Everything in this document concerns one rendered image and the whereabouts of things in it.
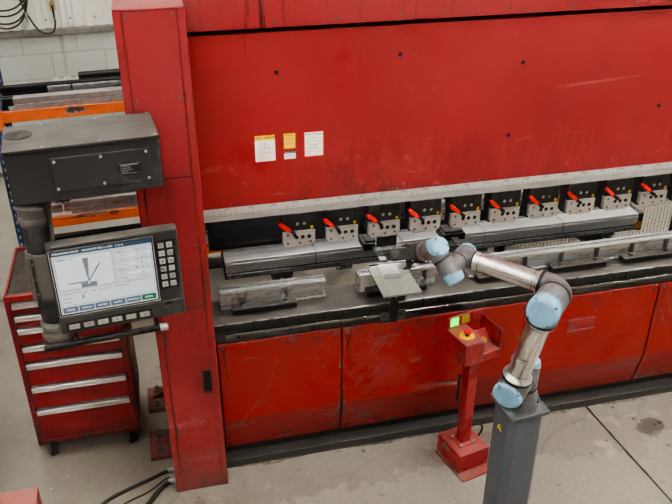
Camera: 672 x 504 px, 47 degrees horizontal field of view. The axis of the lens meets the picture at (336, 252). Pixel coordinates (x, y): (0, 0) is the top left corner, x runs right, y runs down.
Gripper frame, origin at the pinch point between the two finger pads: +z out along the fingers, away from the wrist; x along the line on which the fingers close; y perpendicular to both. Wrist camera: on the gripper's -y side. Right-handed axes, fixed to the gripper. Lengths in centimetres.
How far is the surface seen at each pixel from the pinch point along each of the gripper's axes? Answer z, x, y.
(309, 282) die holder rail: 54, -3, -24
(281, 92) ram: -1, 68, -48
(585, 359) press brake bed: 64, -44, 131
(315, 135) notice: 9, 54, -31
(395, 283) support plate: 35.3, -5.9, 12.2
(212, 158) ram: 18, 45, -74
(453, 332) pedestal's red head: 34, -29, 40
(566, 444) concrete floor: 67, -88, 117
